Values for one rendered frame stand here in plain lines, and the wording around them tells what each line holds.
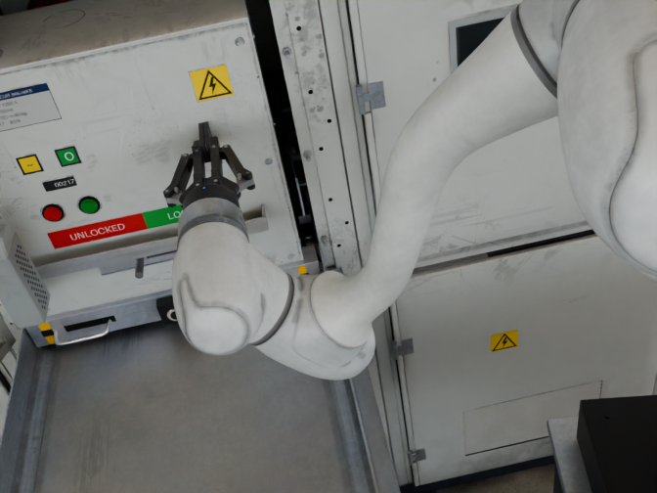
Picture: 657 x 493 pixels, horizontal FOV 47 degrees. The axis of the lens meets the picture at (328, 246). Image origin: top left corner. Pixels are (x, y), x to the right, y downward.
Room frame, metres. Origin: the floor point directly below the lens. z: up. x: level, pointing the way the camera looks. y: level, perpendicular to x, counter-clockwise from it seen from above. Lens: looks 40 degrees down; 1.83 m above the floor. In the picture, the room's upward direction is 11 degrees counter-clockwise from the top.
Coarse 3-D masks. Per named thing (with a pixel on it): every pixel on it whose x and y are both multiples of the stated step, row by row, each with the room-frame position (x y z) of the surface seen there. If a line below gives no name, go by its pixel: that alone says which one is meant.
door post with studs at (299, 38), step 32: (288, 0) 1.10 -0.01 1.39; (288, 32) 1.11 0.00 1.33; (320, 32) 1.11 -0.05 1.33; (288, 64) 1.11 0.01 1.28; (320, 64) 1.11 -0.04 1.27; (288, 96) 1.11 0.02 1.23; (320, 96) 1.10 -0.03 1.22; (320, 128) 1.10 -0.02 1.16; (320, 160) 1.10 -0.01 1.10; (320, 192) 1.11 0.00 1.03; (320, 224) 1.11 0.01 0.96; (352, 224) 1.11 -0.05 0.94; (352, 256) 1.11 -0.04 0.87
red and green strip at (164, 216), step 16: (160, 208) 1.05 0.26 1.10; (176, 208) 1.05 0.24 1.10; (96, 224) 1.04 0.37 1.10; (112, 224) 1.04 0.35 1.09; (128, 224) 1.04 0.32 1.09; (144, 224) 1.05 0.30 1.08; (160, 224) 1.05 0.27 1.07; (64, 240) 1.04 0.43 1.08; (80, 240) 1.04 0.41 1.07; (96, 240) 1.04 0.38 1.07
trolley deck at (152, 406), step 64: (64, 384) 0.94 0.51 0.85; (128, 384) 0.91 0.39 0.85; (192, 384) 0.88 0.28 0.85; (256, 384) 0.85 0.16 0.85; (320, 384) 0.83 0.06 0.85; (64, 448) 0.80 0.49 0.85; (128, 448) 0.77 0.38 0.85; (192, 448) 0.75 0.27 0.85; (256, 448) 0.73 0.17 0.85; (320, 448) 0.70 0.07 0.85; (384, 448) 0.68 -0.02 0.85
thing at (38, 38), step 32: (96, 0) 1.25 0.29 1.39; (128, 0) 1.22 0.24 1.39; (160, 0) 1.19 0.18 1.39; (192, 0) 1.17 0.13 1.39; (224, 0) 1.14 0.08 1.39; (0, 32) 1.19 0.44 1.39; (32, 32) 1.16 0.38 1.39; (64, 32) 1.14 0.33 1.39; (96, 32) 1.11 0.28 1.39; (128, 32) 1.09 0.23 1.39; (160, 32) 1.06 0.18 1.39; (192, 32) 1.05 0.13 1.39; (0, 64) 1.07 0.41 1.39; (32, 64) 1.04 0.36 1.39; (288, 192) 1.16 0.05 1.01
